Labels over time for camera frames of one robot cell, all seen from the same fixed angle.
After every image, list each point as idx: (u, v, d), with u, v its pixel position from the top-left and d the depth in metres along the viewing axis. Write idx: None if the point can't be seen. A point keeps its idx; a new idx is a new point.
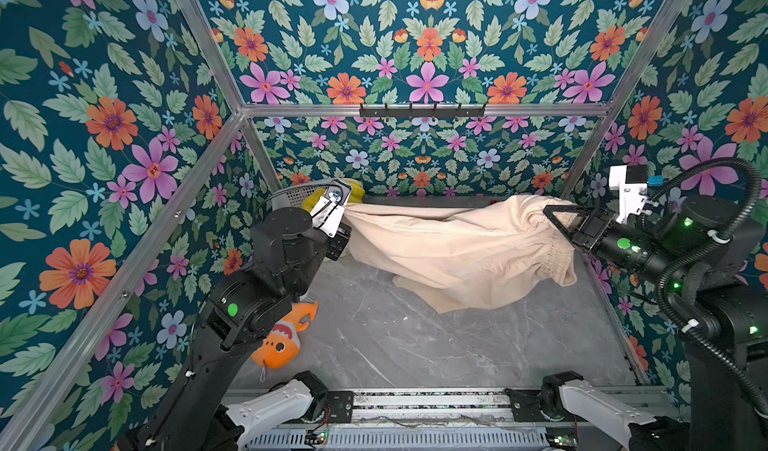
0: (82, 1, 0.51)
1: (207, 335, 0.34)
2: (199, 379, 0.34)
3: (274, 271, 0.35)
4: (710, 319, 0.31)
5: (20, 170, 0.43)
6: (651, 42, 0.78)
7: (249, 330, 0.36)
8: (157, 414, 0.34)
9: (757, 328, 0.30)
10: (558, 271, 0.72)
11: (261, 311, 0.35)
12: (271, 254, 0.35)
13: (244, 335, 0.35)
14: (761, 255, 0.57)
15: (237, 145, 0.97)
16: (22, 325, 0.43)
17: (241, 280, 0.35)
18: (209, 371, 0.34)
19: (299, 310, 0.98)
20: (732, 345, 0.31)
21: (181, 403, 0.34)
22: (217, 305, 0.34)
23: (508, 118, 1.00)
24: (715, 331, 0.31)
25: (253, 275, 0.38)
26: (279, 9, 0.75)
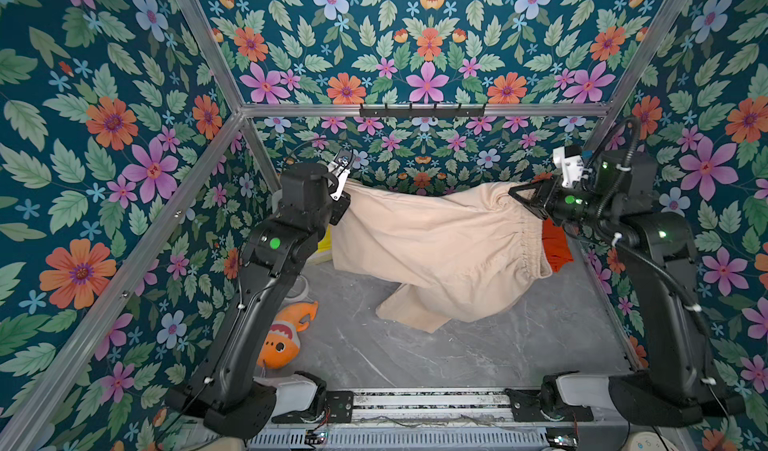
0: (82, 1, 0.51)
1: (249, 271, 0.38)
2: (250, 311, 0.37)
3: (303, 211, 0.43)
4: (630, 234, 0.40)
5: (20, 170, 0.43)
6: (651, 42, 0.78)
7: (291, 260, 0.40)
8: (211, 356, 0.36)
9: (665, 233, 0.38)
10: (535, 263, 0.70)
11: (296, 243, 0.40)
12: (302, 195, 0.41)
13: (288, 264, 0.41)
14: (761, 255, 0.57)
15: (237, 145, 0.97)
16: (22, 325, 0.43)
17: (269, 225, 0.40)
18: (260, 301, 0.38)
19: (299, 311, 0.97)
20: (648, 247, 0.39)
21: (234, 337, 0.37)
22: (257, 242, 0.39)
23: (508, 118, 1.00)
24: (635, 243, 0.39)
25: (279, 220, 0.44)
26: (279, 9, 0.75)
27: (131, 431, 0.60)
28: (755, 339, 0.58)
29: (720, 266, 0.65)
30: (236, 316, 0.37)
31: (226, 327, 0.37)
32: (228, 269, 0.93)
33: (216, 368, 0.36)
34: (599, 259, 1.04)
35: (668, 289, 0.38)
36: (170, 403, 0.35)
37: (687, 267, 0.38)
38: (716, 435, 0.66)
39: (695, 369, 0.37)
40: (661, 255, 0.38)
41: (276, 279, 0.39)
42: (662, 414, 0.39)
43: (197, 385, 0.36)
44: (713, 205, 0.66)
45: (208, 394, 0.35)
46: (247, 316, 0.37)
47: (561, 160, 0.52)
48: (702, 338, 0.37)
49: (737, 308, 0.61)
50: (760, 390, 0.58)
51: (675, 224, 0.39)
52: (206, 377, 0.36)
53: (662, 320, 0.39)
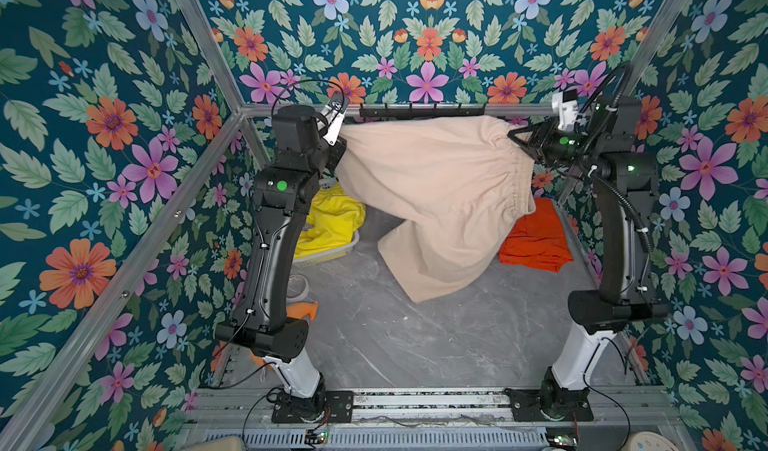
0: (82, 1, 0.51)
1: (265, 213, 0.41)
2: (274, 248, 0.42)
3: (301, 153, 0.44)
4: (603, 168, 0.47)
5: (21, 170, 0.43)
6: (651, 41, 0.78)
7: (302, 200, 0.45)
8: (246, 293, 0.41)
9: (633, 167, 0.44)
10: (523, 201, 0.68)
11: (303, 182, 0.43)
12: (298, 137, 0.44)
13: (299, 204, 0.45)
14: (761, 255, 0.57)
15: (237, 145, 0.97)
16: (22, 325, 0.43)
17: (273, 170, 0.41)
18: (281, 238, 0.43)
19: (298, 310, 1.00)
20: (616, 178, 0.46)
21: (265, 272, 0.41)
22: (264, 187, 0.41)
23: (508, 118, 1.00)
24: (606, 176, 0.46)
25: (278, 166, 0.42)
26: (279, 9, 0.75)
27: (131, 431, 0.60)
28: (754, 339, 0.58)
29: (721, 266, 0.65)
30: (261, 255, 0.41)
31: (254, 265, 0.41)
32: (228, 269, 0.93)
33: (255, 301, 0.41)
34: (599, 259, 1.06)
35: (626, 214, 0.45)
36: (221, 337, 0.40)
37: (646, 198, 0.45)
38: (717, 435, 0.65)
39: (633, 277, 0.45)
40: (625, 185, 0.44)
41: (292, 216, 0.43)
42: (596, 309, 0.50)
43: (241, 317, 0.40)
44: (713, 205, 0.66)
45: (253, 322, 0.40)
46: (273, 252, 0.41)
47: (558, 104, 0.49)
48: (646, 254, 0.45)
49: (737, 308, 0.61)
50: (760, 391, 0.58)
51: (646, 162, 0.44)
52: (247, 309, 0.40)
53: (614, 240, 0.48)
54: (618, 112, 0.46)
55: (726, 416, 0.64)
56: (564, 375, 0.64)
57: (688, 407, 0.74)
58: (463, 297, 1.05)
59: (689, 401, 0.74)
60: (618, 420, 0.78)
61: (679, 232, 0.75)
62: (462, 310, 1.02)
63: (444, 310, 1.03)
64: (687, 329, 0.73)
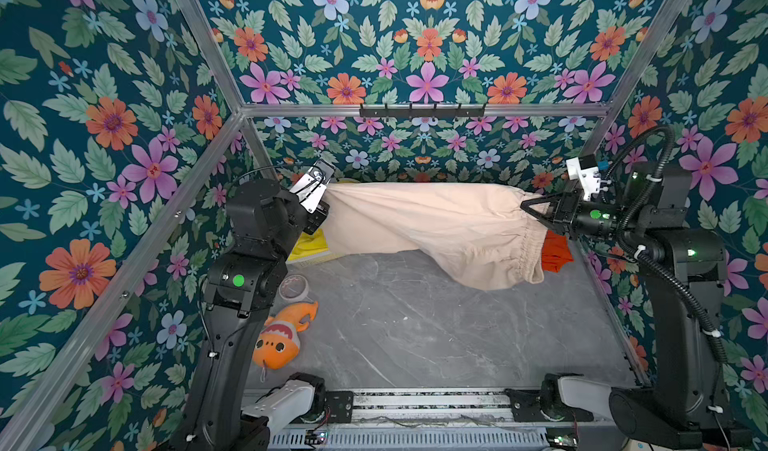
0: (83, 1, 0.52)
1: (217, 316, 0.35)
2: (227, 357, 0.36)
3: (261, 239, 0.40)
4: (654, 248, 0.38)
5: (20, 170, 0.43)
6: (651, 42, 0.78)
7: (260, 295, 0.39)
8: (191, 408, 0.34)
9: (693, 251, 0.36)
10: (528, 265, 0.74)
11: (266, 273, 0.38)
12: (256, 223, 0.38)
13: (258, 300, 0.39)
14: (761, 255, 0.57)
15: (237, 146, 0.97)
16: (22, 324, 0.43)
17: (231, 258, 0.37)
18: (233, 345, 0.36)
19: (299, 311, 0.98)
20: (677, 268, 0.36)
21: (214, 386, 0.35)
22: (217, 283, 0.36)
23: (508, 118, 1.00)
24: (659, 258, 0.37)
25: (240, 252, 0.41)
26: (279, 9, 0.75)
27: (131, 432, 0.60)
28: (755, 340, 0.58)
29: None
30: (209, 365, 0.35)
31: (202, 379, 0.34)
32: None
33: (197, 424, 0.34)
34: (600, 259, 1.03)
35: (688, 312, 0.36)
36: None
37: (713, 289, 0.36)
38: None
39: (703, 394, 0.36)
40: (687, 273, 0.36)
41: (249, 318, 0.37)
42: (658, 429, 0.38)
43: (179, 445, 0.34)
44: (713, 205, 0.66)
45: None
46: (224, 362, 0.35)
47: (576, 171, 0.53)
48: (717, 365, 0.36)
49: (737, 308, 0.61)
50: (760, 390, 0.58)
51: (709, 242, 0.36)
52: (187, 436, 0.34)
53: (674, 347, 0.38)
54: (664, 183, 0.40)
55: None
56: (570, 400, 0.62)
57: None
58: (463, 297, 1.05)
59: None
60: None
61: None
62: (462, 310, 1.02)
63: (443, 311, 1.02)
64: None
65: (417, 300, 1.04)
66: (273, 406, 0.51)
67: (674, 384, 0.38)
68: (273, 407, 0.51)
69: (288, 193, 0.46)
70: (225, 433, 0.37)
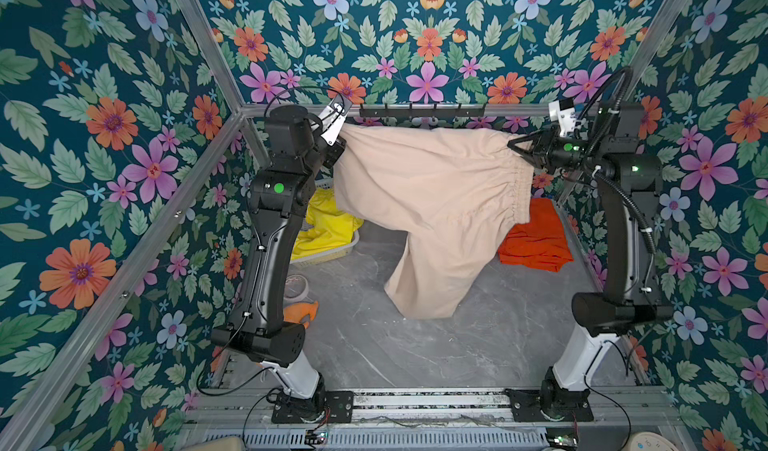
0: (82, 1, 0.51)
1: (262, 215, 0.41)
2: (273, 249, 0.42)
3: (295, 155, 0.46)
4: (607, 168, 0.47)
5: (21, 170, 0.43)
6: (651, 42, 0.78)
7: (299, 203, 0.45)
8: (243, 294, 0.40)
9: (636, 167, 0.45)
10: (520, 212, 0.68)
11: (300, 185, 0.44)
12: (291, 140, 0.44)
13: (296, 207, 0.45)
14: (761, 255, 0.57)
15: (237, 146, 0.97)
16: (22, 325, 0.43)
17: (269, 173, 0.42)
18: (278, 239, 0.43)
19: (299, 311, 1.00)
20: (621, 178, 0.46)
21: (263, 273, 0.41)
22: (261, 190, 0.41)
23: (508, 118, 1.00)
24: (610, 177, 0.46)
25: (274, 169, 0.42)
26: (279, 9, 0.75)
27: (131, 431, 0.60)
28: (754, 339, 0.58)
29: (720, 266, 0.65)
30: (259, 257, 0.41)
31: (254, 269, 0.41)
32: (228, 269, 0.93)
33: (252, 303, 0.40)
34: (599, 259, 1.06)
35: (630, 214, 0.45)
36: (217, 340, 0.40)
37: (651, 199, 0.45)
38: (717, 435, 0.65)
39: (637, 278, 0.45)
40: (629, 185, 0.45)
41: (290, 217, 0.44)
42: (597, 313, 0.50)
43: (238, 321, 0.40)
44: (713, 205, 0.66)
45: (250, 325, 0.40)
46: (271, 253, 0.42)
47: (557, 111, 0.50)
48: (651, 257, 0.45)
49: (737, 308, 0.61)
50: (760, 391, 0.58)
51: (651, 162, 0.45)
52: (244, 312, 0.40)
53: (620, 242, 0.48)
54: (621, 114, 0.48)
55: (726, 416, 0.64)
56: (565, 376, 0.64)
57: (688, 407, 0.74)
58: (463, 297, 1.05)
59: (688, 401, 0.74)
60: (618, 420, 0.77)
61: (679, 232, 0.75)
62: (462, 310, 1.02)
63: None
64: (687, 329, 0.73)
65: None
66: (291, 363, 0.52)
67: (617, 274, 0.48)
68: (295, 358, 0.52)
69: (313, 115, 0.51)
70: (276, 316, 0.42)
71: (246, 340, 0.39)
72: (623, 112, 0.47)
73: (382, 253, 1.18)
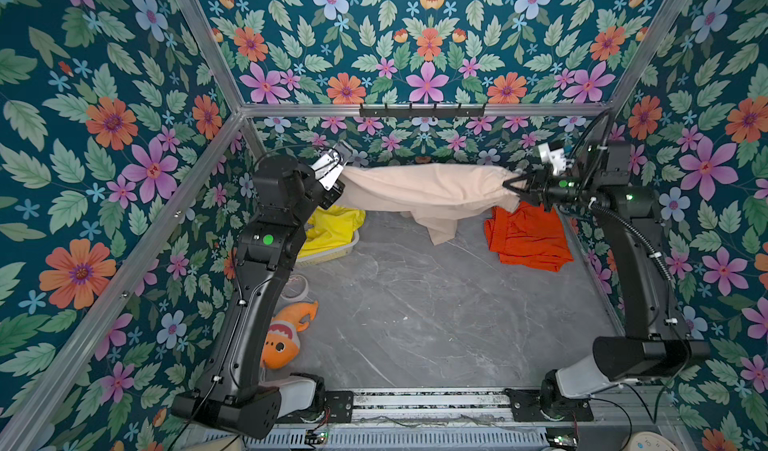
0: (82, 1, 0.51)
1: (248, 270, 0.40)
2: (254, 305, 0.40)
3: (284, 208, 0.43)
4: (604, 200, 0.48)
5: (20, 170, 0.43)
6: (651, 42, 0.78)
7: (286, 255, 0.44)
8: (217, 355, 0.37)
9: (631, 196, 0.46)
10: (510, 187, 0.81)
11: (288, 238, 0.43)
12: (279, 194, 0.43)
13: (282, 259, 0.43)
14: (761, 255, 0.57)
15: (237, 146, 0.97)
16: (22, 324, 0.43)
17: (259, 225, 0.42)
18: (260, 294, 0.40)
19: (299, 311, 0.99)
20: (620, 207, 0.46)
21: (241, 331, 0.38)
22: (249, 241, 0.41)
23: (508, 118, 1.00)
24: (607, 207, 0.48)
25: (263, 219, 0.43)
26: (279, 9, 0.75)
27: (131, 431, 0.60)
28: (754, 339, 0.58)
29: (720, 266, 0.65)
30: (238, 312, 0.38)
31: (231, 325, 0.38)
32: (228, 268, 0.93)
33: (224, 366, 0.37)
34: (600, 259, 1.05)
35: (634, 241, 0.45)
36: (179, 410, 0.35)
37: (653, 226, 0.45)
38: (717, 435, 0.65)
39: (659, 308, 0.42)
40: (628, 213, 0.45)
41: (274, 271, 0.42)
42: (625, 352, 0.44)
43: (206, 387, 0.36)
44: (713, 205, 0.66)
45: (219, 391, 0.36)
46: (251, 309, 0.39)
47: (547, 153, 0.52)
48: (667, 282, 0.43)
49: (737, 308, 0.61)
50: (760, 390, 0.58)
51: (642, 193, 0.46)
52: (215, 377, 0.36)
53: (632, 276, 0.45)
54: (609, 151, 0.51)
55: (726, 416, 0.64)
56: (570, 387, 0.62)
57: (688, 407, 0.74)
58: (463, 297, 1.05)
59: (688, 401, 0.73)
60: (618, 420, 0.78)
61: (679, 232, 0.75)
62: (462, 310, 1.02)
63: (443, 311, 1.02)
64: (687, 329, 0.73)
65: (417, 300, 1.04)
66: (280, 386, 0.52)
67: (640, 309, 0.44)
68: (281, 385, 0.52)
69: (307, 169, 0.50)
70: (248, 381, 0.40)
71: (213, 408, 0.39)
72: (612, 150, 0.50)
73: (382, 253, 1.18)
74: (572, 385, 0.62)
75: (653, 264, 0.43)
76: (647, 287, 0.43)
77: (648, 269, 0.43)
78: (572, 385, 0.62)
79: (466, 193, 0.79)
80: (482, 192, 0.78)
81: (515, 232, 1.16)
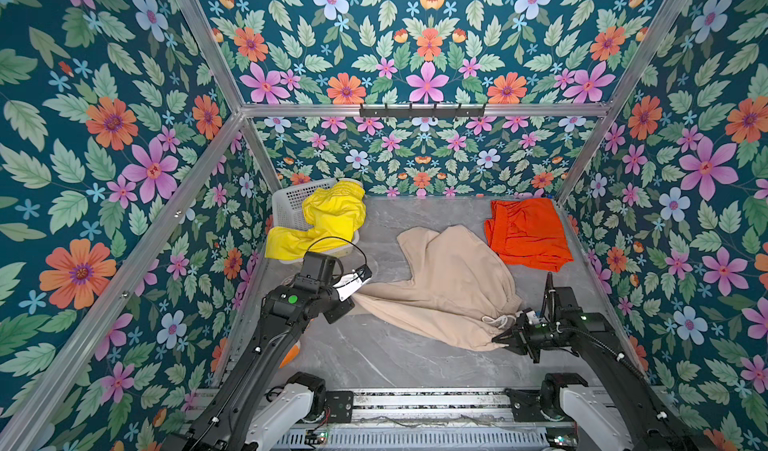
0: (82, 1, 0.51)
1: (269, 322, 0.47)
2: (266, 354, 0.44)
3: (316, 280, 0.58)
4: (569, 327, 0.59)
5: (21, 171, 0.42)
6: (651, 42, 0.78)
7: (303, 317, 0.52)
8: (220, 397, 0.40)
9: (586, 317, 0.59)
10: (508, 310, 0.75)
11: (309, 302, 0.51)
12: (319, 268, 0.57)
13: (300, 320, 0.51)
14: (761, 255, 0.57)
15: (237, 145, 0.97)
16: (22, 325, 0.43)
17: (287, 287, 0.51)
18: (275, 345, 0.46)
19: None
20: (579, 324, 0.58)
21: (247, 377, 0.42)
22: (276, 298, 0.49)
23: (508, 118, 1.00)
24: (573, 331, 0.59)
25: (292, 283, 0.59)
26: (279, 9, 0.75)
27: (131, 431, 0.60)
28: (754, 340, 0.58)
29: (720, 266, 0.65)
30: (251, 358, 0.43)
31: (244, 367, 0.43)
32: (228, 269, 0.93)
33: (225, 408, 0.39)
34: (599, 259, 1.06)
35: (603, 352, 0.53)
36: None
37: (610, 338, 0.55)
38: (716, 435, 0.66)
39: (647, 407, 0.44)
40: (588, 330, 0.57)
41: (290, 328, 0.48)
42: None
43: (201, 429, 0.38)
44: (713, 205, 0.66)
45: (211, 435, 0.37)
46: (263, 357, 0.44)
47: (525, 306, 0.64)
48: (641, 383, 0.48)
49: (737, 308, 0.61)
50: (760, 391, 0.58)
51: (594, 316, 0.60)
52: (212, 418, 0.39)
53: (613, 386, 0.50)
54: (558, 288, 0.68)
55: (726, 416, 0.64)
56: (571, 407, 0.62)
57: (688, 407, 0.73)
58: None
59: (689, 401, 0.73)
60: None
61: (679, 232, 0.75)
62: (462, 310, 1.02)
63: None
64: (687, 329, 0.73)
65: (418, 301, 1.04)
66: (265, 426, 0.50)
67: (632, 415, 0.45)
68: (265, 425, 0.50)
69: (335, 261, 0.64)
70: (239, 434, 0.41)
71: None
72: (559, 289, 0.68)
73: (382, 253, 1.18)
74: (574, 412, 0.61)
75: (624, 368, 0.50)
76: (628, 391, 0.47)
77: (623, 374, 0.49)
78: (572, 408, 0.61)
79: (459, 342, 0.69)
80: (474, 342, 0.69)
81: (515, 232, 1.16)
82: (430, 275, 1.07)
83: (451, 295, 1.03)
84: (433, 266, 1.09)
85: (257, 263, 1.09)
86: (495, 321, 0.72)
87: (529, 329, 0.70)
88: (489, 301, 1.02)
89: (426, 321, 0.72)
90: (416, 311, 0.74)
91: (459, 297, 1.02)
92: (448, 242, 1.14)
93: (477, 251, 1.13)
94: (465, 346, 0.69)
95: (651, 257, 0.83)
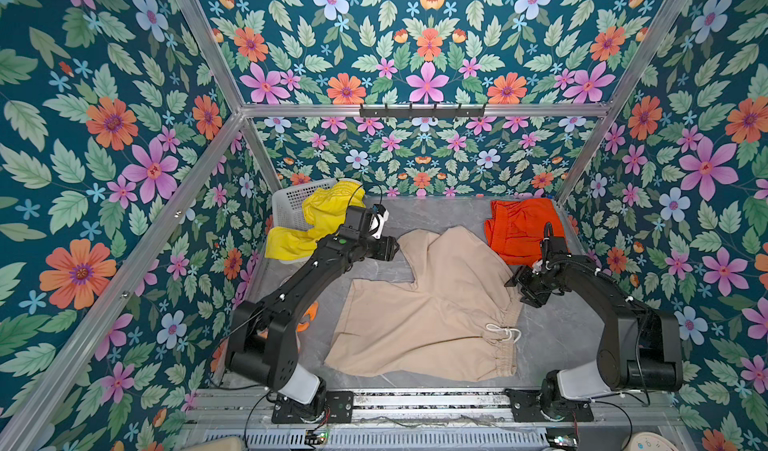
0: (82, 1, 0.51)
1: (323, 250, 0.57)
2: (321, 267, 0.54)
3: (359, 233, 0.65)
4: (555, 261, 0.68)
5: (21, 171, 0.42)
6: (651, 42, 0.78)
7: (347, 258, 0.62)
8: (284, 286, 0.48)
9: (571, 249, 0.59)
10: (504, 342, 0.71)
11: (353, 248, 0.62)
12: (359, 222, 0.67)
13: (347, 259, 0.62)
14: (761, 255, 0.57)
15: (237, 146, 0.97)
16: (22, 324, 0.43)
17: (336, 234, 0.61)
18: (328, 263, 0.55)
19: None
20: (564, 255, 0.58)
21: (305, 280, 0.50)
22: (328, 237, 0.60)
23: (508, 118, 1.00)
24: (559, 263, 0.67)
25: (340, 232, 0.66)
26: (279, 9, 0.75)
27: (131, 431, 0.60)
28: (754, 340, 0.58)
29: (720, 266, 0.65)
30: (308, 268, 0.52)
31: (303, 273, 0.51)
32: (228, 269, 0.93)
33: (289, 292, 0.47)
34: (599, 259, 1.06)
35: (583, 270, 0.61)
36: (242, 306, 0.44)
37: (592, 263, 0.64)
38: (716, 435, 0.66)
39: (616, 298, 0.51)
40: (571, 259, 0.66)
41: (341, 257, 0.58)
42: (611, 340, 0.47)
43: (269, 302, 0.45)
44: (713, 205, 0.66)
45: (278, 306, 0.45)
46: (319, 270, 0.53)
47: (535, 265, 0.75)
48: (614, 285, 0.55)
49: (737, 308, 0.61)
50: (760, 390, 0.58)
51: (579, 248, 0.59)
52: (279, 296, 0.46)
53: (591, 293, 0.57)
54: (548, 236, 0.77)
55: (726, 416, 0.64)
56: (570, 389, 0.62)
57: (688, 407, 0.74)
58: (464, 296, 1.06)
59: (689, 402, 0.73)
60: (618, 420, 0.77)
61: (679, 232, 0.75)
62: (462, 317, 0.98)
63: None
64: (687, 329, 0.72)
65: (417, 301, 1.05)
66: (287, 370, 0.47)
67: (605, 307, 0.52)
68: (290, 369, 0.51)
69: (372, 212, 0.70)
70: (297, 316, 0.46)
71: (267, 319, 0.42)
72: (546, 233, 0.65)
73: None
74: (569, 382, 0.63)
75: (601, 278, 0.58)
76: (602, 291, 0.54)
77: (599, 281, 0.57)
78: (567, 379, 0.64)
79: (463, 375, 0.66)
80: (477, 375, 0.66)
81: (515, 232, 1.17)
82: (433, 277, 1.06)
83: (454, 296, 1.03)
84: (434, 267, 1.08)
85: (257, 263, 1.09)
86: (494, 343, 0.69)
87: (530, 279, 0.81)
88: (493, 301, 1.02)
89: (426, 361, 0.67)
90: (414, 357, 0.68)
91: (462, 297, 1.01)
92: (449, 243, 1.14)
93: (477, 252, 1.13)
94: (470, 380, 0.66)
95: (651, 257, 0.83)
